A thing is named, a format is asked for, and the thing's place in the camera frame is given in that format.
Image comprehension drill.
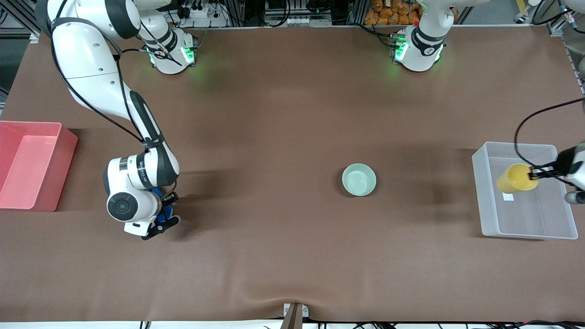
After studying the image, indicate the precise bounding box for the blue cloth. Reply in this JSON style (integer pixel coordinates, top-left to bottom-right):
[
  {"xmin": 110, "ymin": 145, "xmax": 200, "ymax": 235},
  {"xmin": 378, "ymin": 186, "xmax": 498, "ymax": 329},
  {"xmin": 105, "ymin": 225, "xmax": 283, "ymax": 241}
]
[{"xmin": 151, "ymin": 186, "xmax": 175, "ymax": 219}]

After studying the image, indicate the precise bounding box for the yellow cup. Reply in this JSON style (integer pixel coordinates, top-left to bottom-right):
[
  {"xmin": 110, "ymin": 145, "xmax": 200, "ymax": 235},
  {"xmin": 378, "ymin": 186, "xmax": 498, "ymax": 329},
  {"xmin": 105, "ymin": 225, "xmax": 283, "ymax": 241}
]
[{"xmin": 496, "ymin": 163, "xmax": 539, "ymax": 193}]

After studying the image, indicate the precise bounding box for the light green bowl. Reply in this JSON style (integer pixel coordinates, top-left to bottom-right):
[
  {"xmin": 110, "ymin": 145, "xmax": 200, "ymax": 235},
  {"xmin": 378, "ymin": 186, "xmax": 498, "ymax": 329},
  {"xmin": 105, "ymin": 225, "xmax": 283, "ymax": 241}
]
[{"xmin": 342, "ymin": 163, "xmax": 377, "ymax": 197}]

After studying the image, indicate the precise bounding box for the clear plastic bin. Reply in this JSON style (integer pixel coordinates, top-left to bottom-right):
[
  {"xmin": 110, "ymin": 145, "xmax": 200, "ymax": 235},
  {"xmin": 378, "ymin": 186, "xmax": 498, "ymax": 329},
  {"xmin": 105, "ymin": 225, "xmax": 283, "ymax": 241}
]
[{"xmin": 472, "ymin": 141, "xmax": 579, "ymax": 240}]

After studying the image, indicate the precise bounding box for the brown table cover sheet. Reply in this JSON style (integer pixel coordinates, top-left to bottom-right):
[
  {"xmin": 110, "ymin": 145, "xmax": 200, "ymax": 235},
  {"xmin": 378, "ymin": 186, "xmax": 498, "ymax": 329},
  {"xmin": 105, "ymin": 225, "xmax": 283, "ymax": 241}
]
[{"xmin": 0, "ymin": 25, "xmax": 585, "ymax": 323}]

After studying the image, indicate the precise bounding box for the pink plastic bin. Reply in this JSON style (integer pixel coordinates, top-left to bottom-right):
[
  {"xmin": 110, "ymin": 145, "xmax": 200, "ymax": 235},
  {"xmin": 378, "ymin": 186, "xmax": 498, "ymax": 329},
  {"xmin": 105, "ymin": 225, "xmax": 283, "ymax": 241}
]
[{"xmin": 0, "ymin": 121, "xmax": 79, "ymax": 212}]

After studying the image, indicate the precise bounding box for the white power strip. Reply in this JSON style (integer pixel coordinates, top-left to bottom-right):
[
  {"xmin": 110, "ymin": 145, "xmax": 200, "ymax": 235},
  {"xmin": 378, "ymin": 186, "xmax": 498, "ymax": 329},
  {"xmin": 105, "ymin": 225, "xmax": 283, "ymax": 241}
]
[{"xmin": 176, "ymin": 2, "xmax": 229, "ymax": 28}]

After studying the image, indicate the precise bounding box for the orange packaged goods pile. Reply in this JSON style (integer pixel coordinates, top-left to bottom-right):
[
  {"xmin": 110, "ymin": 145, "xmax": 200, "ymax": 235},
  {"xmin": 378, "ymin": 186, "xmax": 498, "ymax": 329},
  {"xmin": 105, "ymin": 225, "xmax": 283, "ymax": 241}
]
[{"xmin": 364, "ymin": 0, "xmax": 423, "ymax": 26}]

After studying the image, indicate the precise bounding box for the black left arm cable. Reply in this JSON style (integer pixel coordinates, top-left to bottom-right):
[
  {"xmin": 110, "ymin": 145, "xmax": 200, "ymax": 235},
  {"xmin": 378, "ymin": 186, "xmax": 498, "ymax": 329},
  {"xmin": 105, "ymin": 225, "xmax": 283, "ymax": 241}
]
[{"xmin": 514, "ymin": 98, "xmax": 585, "ymax": 186}]

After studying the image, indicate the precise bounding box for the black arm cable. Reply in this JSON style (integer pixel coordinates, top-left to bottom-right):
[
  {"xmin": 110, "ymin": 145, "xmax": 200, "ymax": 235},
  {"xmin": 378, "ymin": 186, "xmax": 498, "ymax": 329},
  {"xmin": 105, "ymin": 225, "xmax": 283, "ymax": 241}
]
[
  {"xmin": 514, "ymin": 98, "xmax": 585, "ymax": 186},
  {"xmin": 49, "ymin": 17, "xmax": 176, "ymax": 147}
]

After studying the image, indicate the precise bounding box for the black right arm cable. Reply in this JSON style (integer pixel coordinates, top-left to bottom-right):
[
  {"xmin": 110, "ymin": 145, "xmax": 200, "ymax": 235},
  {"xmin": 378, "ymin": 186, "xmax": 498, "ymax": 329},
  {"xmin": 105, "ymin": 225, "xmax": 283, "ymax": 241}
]
[{"xmin": 49, "ymin": 17, "xmax": 176, "ymax": 147}]

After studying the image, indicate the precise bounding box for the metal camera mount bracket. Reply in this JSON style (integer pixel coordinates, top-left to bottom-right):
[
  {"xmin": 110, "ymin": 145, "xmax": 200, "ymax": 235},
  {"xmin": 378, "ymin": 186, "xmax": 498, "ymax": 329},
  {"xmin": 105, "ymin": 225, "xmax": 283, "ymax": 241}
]
[{"xmin": 280, "ymin": 302, "xmax": 310, "ymax": 329}]

